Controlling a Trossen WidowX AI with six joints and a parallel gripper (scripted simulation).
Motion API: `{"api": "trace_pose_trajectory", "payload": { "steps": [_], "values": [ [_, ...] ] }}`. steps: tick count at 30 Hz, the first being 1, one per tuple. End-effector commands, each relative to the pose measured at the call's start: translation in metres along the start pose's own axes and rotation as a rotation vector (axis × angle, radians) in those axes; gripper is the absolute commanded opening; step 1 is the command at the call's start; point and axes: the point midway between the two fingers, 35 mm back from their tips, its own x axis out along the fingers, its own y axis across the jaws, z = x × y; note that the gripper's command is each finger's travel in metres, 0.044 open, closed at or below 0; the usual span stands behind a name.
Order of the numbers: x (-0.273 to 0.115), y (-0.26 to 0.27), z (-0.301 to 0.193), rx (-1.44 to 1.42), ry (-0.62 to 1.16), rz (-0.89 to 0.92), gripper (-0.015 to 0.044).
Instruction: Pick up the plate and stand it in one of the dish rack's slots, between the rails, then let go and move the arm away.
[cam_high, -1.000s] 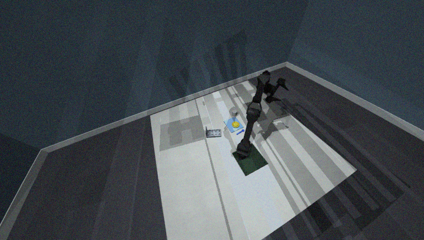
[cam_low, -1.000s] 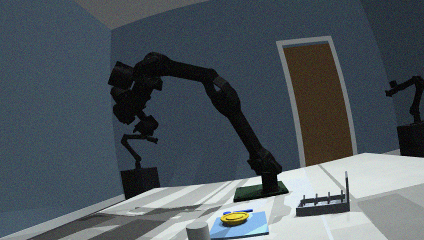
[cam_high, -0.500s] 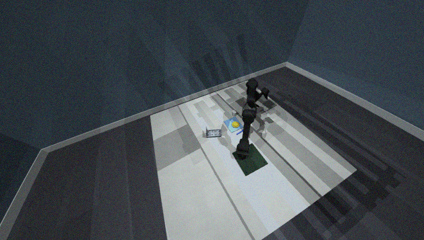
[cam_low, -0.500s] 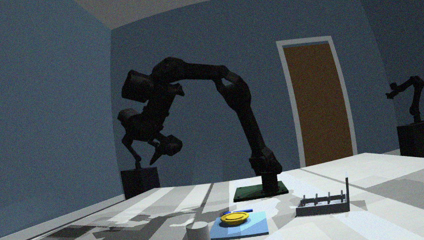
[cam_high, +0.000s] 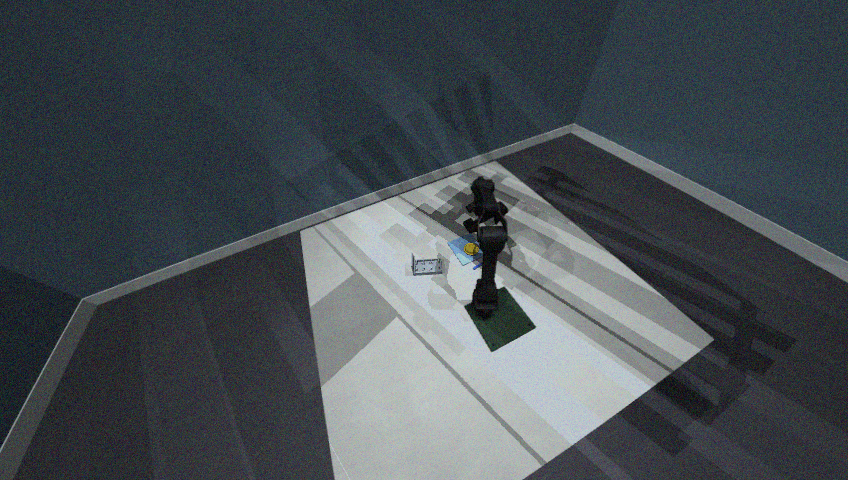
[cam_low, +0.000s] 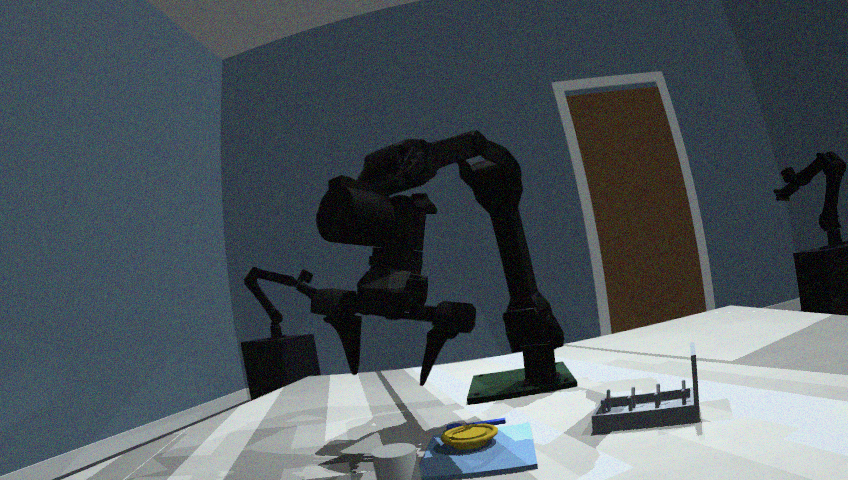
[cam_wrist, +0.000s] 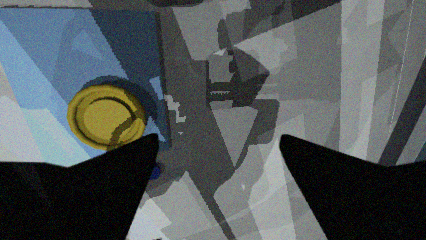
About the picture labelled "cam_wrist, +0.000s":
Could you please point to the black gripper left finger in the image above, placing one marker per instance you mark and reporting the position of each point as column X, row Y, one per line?
column 96, row 199

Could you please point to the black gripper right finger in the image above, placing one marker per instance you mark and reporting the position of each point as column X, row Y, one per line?
column 353, row 199

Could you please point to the olive-yellow round plate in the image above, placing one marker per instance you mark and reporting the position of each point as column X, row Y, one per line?
column 106, row 116

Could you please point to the grey cylinder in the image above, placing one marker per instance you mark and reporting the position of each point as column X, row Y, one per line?
column 161, row 3

